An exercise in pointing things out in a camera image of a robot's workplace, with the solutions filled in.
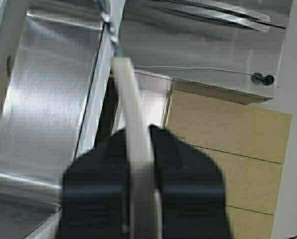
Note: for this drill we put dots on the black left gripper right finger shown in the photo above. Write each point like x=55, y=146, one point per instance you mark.
x=192, y=189

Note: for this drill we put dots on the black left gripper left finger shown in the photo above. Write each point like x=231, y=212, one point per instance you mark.
x=95, y=193

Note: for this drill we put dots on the wooden lower cabinets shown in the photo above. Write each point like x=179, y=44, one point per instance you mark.
x=248, y=144

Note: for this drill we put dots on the stainless steel dishwasher door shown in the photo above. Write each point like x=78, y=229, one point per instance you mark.
x=55, y=95

